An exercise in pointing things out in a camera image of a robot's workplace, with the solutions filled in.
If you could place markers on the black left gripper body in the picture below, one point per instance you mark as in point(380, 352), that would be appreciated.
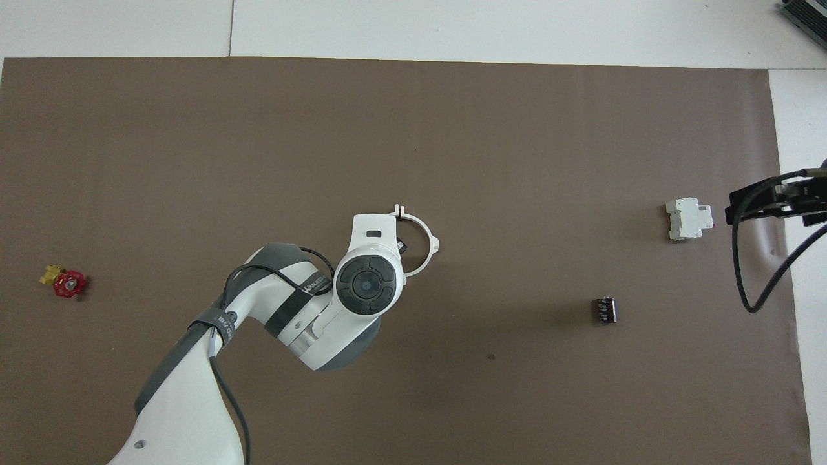
point(401, 247)

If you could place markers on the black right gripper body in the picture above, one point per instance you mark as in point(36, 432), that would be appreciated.
point(804, 190)

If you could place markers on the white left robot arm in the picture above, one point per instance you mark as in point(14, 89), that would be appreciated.
point(310, 310)

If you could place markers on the grey circuit breaker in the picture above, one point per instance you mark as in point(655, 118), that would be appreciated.
point(688, 219)

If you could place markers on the brown paper mat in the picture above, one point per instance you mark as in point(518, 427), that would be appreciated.
point(517, 161)

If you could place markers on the dark grey ribbed device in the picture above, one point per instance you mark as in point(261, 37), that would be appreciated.
point(807, 14)

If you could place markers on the black cylindrical capacitor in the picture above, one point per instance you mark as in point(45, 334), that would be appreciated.
point(605, 310)

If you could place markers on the red yellow valve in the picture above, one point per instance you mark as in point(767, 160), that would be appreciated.
point(69, 284)

